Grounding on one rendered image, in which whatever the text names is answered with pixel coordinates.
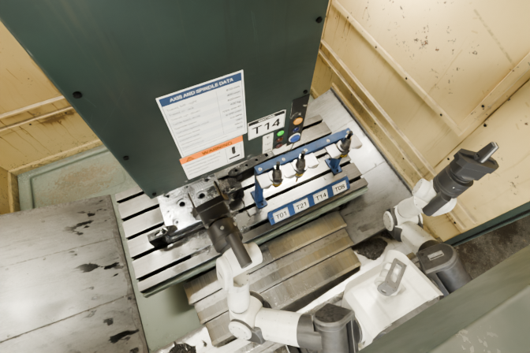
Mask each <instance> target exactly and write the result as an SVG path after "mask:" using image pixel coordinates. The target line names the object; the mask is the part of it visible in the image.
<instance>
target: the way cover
mask: <svg viewBox="0 0 530 353"><path fill-rule="evenodd" d="M346 226H347V224H346V223H345V221H344V220H343V218H342V216H341V215H340V213H339V212H338V210H336V211H334V212H333V213H331V214H328V215H326V216H324V217H321V218H319V219H317V220H315V221H312V222H310V223H308V224H306V225H303V226H301V227H300V228H297V229H294V230H293V231H290V232H287V233H286V234H284V235H281V236H279V237H277V238H274V239H272V240H270V241H267V242H266V243H263V244H261V245H259V249H260V251H261V254H262V257H263V261H262V262H261V263H260V264H258V265H256V266H254V267H252V268H251V269H248V270H246V272H247V273H248V275H249V290H253V291H256V292H258V293H260V295H262V297H263V298H264V299H265V300H266V301H268V303H269V304H270V305H271V308H272V309H276V310H280V309H282V308H283V307H285V306H287V305H289V304H291V303H293V302H294V301H296V300H298V299H300V298H302V297H303V296H305V294H306V295H307V294H309V293H311V292H313V291H315V290H316V289H318V288H320V287H322V286H324V285H325V284H328V283H329V282H331V281H333V280H335V279H337V278H338V277H340V276H342V275H344V274H346V273H348V272H349V271H351V270H353V269H355V268H356V267H358V266H360V265H362V264H361V262H360V261H359V259H358V257H357V256H356V254H355V253H354V251H353V249H352V248H351V246H352V245H354V242H353V241H352V240H351V239H350V237H349V235H348V233H347V232H346V230H345V229H344V227H346ZM265 246H266V247H265ZM282 248H283V249H282ZM293 251H295V252H293ZM290 254H291V255H290ZM279 258H280V259H279ZM272 260H273V261H272ZM267 262H268V263H269V264H268V263H267ZM271 263H272V264H271ZM267 265H268V266H267ZM257 266H258V267H257ZM261 268H262V269H261ZM265 268H266V269H265ZM305 268H306V269H305ZM300 270H302V272H301V271H300ZM303 271H304V272H303ZM298 273H300V274H298ZM296 275H298V276H296ZM287 279H288V280H287ZM279 282H280V283H279ZM304 283H305V284H306V285H305V284H304ZM277 284H278V286H277ZM275 285H276V286H275ZM183 286H184V289H185V293H186V295H187V298H188V304H189V305H191V306H195V308H196V313H197V315H198V318H199V320H200V324H201V325H204V324H205V325H206V327H207V331H208V334H209V337H210V339H211V344H212V346H214V345H216V344H218V343H219V342H221V341H223V340H225V339H226V338H228V337H230V336H232V335H233V334H232V333H231V332H230V329H229V324H230V322H231V320H230V311H229V307H228V303H227V294H228V292H227V291H226V290H224V289H223V288H222V286H221V285H220V283H219V281H218V277H217V269H213V270H212V271H210V272H208V273H205V274H204V275H202V276H200V277H197V278H196V279H195V280H193V281H190V282H188V283H187V284H184V285H183ZM273 286H274V287H273ZM272 287H273V288H272ZM306 287H307V290H306ZM317 287H318V288H317ZM267 289H268V290H267ZM269 289H270V290H269ZM313 289H314V290H313ZM309 290H310V291H309ZM312 290H313V291H312ZM264 294H265V295H264ZM294 294H295V295H294ZM301 294H302V295H301ZM269 296H270V297H269ZM296 296H297V297H296ZM268 297H269V298H268ZM286 297H287V298H286ZM285 299H286V300H285ZM291 300H292V301H291ZM276 303H277V305H276ZM284 304H285V305H284ZM276 307H277V308H276ZM280 307H281V308H280Z"/></svg>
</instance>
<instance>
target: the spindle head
mask: <svg viewBox="0 0 530 353"><path fill-rule="evenodd" d="M328 3H329V0H0V21H1V22H2V24H3V25H4V26H5V27H6V29H7V30H8V31H9V32H10V34H11V35H12V36H13V37H14V38H15V40H16V41H18V43H19V44H20V45H21V46H22V47H23V49H24V50H25V51H26V52H27V54H28V55H29V56H30V57H31V59H32V60H33V61H34V62H35V63H36V64H37V65H38V66H39V68H40V69H41V70H42V71H43V73H44V74H45V75H46V76H47V78H48V79H49V80H50V81H51V83H52V84H53V85H54V86H55V87H56V88H57V89H58V90H59V91H60V93H61V94H62V95H63V96H64V98H65V99H66V100H67V101H68V103H69V104H70V105H71V106H72V107H73V108H74V109H75V111H76V112H77V113H78V114H79V115H80V117H81V118H82V119H83V120H84V122H85V123H86V124H87V125H88V126H89V128H90V129H91V130H92V131H93V132H94V133H95V134H96V135H97V137H98V138H99V139H100V140H101V142H102V143H103V144H104V145H105V146H106V148H107V149H108V150H109V151H110V153H111V154H112V155H113V156H114V157H115V158H116V159H117V160H118V162H119V163H120V164H121V166H122V167H123V168H124V169H125V170H126V172H127V173H128V174H129V175H130V176H131V177H132V178H133V179H134V181H135V182H136V183H137V184H138V186H139V187H140V188H141V189H142V190H143V192H144V193H145V194H146V195H147V196H148V197H149V198H150V199H153V198H155V197H158V196H160V195H163V194H166V193H167V192H169V191H172V190H175V189H177V188H180V187H183V186H185V185H187V184H190V183H192V182H194V181H197V180H200V179H202V178H204V177H207V176H210V175H211V174H214V173H217V172H219V171H222V170H224V169H227V168H229V167H231V166H233V165H236V164H239V163H241V162H244V161H246V160H249V159H250V158H254V157H256V156H258V155H261V154H262V153H263V136H266V135H269V134H271V133H274V135H273V147H272V150H273V149H275V148H274V146H275V145H276V144H277V143H276V142H275V140H276V138H278V136H276V135H275V134H276V132H277V131H278V130H280V129H285V133H284V134H283V135H282V136H284V140H283V141H282V143H283V145H286V143H287V137H288V131H289V121H290V114H291V109H292V103H293V100H294V99H296V98H300V97H302V96H305V95H308V94H309V93H310V90H311V85H312V78H313V75H314V71H315V63H316V60H317V56H318V52H319V45H320V41H321V37H322V33H323V26H324V22H325V18H326V15H327V7H328ZM241 70H243V76H244V100H245V112H246V125H247V132H246V133H245V134H242V135H241V136H242V138H243V148H244V158H241V159H238V160H236V161H234V162H231V163H229V164H226V165H224V166H221V167H219V168H217V169H213V170H211V171H209V172H207V173H204V174H201V175H199V176H196V177H193V178H192V179H190V180H189V179H188V177H187V175H186V173H185V171H184V169H183V166H182V164H181V162H180V160H179V159H181V158H184V157H182V156H181V154H180V151H179V150H178V148H177V145H176V143H175V141H174V138H173V136H172V134H171V132H170V130H169V127H168V125H167V123H166V120H165V118H164V116H163V115H162V111H161V110H160V108H159V104H158V103H157V101H156V98H159V97H162V96H164V95H168V94H171V93H174V92H176V91H180V90H183V89H186V88H188V87H193V86H196V85H198V84H202V83H205V82H207V81H210V80H214V79H217V78H219V77H222V76H226V75H229V74H231V73H234V72H238V71H241ZM284 109H286V115H285V122H284V127H281V128H278V129H276V130H274V131H272V132H268V133H266V134H263V135H261V136H258V137H256V138H254V139H250V140H248V123H249V122H251V121H255V120H257V119H260V118H262V117H265V116H268V115H270V114H273V113H276V112H278V111H280V110H284ZM228 140H229V139H228ZM228 140H226V141H228ZM224 142H225V141H224ZM224 142H222V143H224ZM218 144H220V143H218ZM218 144H215V145H218ZM215 145H214V146H215ZM211 147H213V146H211ZM208 148H210V147H208ZM205 149H207V148H205ZM205 149H203V150H205ZM200 151H201V150H200ZM200 151H197V152H200ZM197 152H195V153H197ZM195 153H193V154H195ZM190 155H191V154H190ZM187 156H189V155H187ZM187 156H185V157H187Z"/></svg>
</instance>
